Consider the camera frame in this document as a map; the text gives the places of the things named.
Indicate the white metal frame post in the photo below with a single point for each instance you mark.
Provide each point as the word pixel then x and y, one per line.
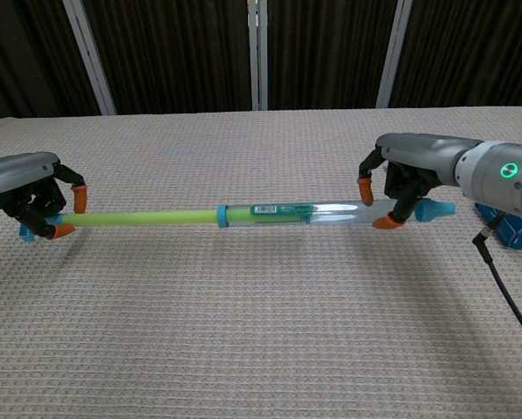
pixel 91 57
pixel 392 57
pixel 257 57

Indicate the dark brown screen panel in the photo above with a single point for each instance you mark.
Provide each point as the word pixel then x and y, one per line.
pixel 470 52
pixel 326 52
pixel 169 52
pixel 25 57

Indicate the grey black left robot hand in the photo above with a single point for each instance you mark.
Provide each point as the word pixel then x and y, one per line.
pixel 16 174

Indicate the beige woven tablecloth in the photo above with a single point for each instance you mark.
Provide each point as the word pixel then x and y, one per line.
pixel 243 327

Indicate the grey black right robot hand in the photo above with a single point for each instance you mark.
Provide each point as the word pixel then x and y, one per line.
pixel 418 153

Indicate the blue Oreo cookie box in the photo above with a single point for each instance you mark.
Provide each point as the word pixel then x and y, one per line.
pixel 516 231

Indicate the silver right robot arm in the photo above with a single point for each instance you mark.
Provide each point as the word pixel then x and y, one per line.
pixel 501 174

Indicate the green and blue water pump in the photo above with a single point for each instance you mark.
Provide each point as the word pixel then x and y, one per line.
pixel 156 217

